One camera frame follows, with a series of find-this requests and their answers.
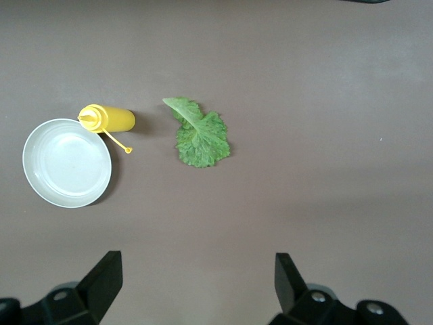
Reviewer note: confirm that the green lettuce leaf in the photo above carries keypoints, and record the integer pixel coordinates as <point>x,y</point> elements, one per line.
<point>203,142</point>

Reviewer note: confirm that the yellow squeeze bottle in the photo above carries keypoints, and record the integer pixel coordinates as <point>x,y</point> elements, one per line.
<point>115,118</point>

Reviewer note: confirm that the beige round plate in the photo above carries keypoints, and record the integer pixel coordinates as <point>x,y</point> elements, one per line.
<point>67,166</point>

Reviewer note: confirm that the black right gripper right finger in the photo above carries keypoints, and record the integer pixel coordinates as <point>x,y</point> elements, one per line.
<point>291,291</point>

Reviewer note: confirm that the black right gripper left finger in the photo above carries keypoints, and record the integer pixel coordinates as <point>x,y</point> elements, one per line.
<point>101,287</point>

